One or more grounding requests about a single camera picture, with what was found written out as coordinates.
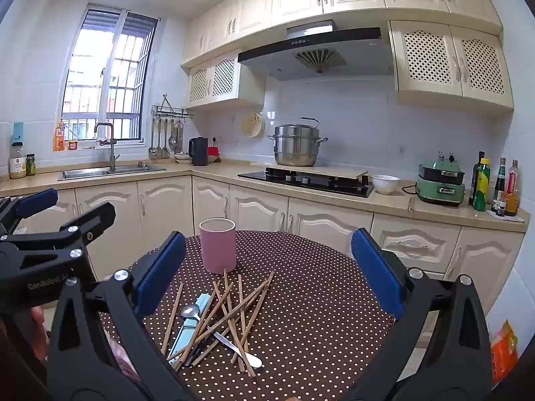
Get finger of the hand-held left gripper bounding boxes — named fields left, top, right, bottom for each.
left=0, top=188, right=59, bottom=238
left=0, top=202, right=117, bottom=260

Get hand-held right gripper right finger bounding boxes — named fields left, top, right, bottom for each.
left=334, top=228, right=494, bottom=401

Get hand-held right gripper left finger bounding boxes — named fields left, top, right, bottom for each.
left=46, top=231, right=197, bottom=401

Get pile of wooden chopsticks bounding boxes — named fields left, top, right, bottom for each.
left=161, top=269, right=276, bottom=379

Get light blue handled knife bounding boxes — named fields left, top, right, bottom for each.
left=168, top=293, right=212, bottom=355

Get pink utensil holder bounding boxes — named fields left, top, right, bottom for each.
left=199, top=217, right=237, bottom=274

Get person's left hand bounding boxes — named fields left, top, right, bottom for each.
left=31, top=305, right=51, bottom=363

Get glass jar beige contents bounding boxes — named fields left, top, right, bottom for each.
left=9, top=142, right=27, bottom=179

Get stainless steel sink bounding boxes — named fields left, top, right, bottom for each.
left=58, top=163, right=167, bottom=181

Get cream lower cabinets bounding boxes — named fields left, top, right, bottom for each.
left=0, top=174, right=525, bottom=297

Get orange liquid bottle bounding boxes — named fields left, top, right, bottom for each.
left=53, top=118, right=66, bottom=152

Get brown polka dot tablecloth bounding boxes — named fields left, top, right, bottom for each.
left=100, top=230, right=396, bottom=401

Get white bowl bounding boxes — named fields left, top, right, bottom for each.
left=371, top=174, right=401, bottom=195

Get green electric cooker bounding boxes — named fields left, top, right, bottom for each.
left=416, top=151, right=466, bottom=207

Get black electric kettle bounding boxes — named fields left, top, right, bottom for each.
left=189, top=136, right=209, bottom=166

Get dark glass bottle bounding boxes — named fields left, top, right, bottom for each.
left=468, top=151, right=486, bottom=206

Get barred kitchen window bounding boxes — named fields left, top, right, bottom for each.
left=53, top=3, right=159, bottom=151

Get black glass cooktop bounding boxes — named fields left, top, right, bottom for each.
left=237, top=166, right=375, bottom=198

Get stainless steel steamer pot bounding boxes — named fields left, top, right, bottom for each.
left=267, top=117, right=329, bottom=167

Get dark sauce bottle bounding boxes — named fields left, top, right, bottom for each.
left=492, top=158, right=508, bottom=214

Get orange plastic bag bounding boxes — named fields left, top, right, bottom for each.
left=490, top=321, right=519, bottom=385

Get clear bottle red cap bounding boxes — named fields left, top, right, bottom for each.
left=505, top=159, right=521, bottom=217

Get round cream perforated tray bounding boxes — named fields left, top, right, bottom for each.
left=242, top=111, right=265, bottom=138

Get grey range hood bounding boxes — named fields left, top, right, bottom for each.
left=237, top=19, right=396, bottom=81

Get metal wall utensil rack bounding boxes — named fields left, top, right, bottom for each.
left=150, top=94, right=195, bottom=120

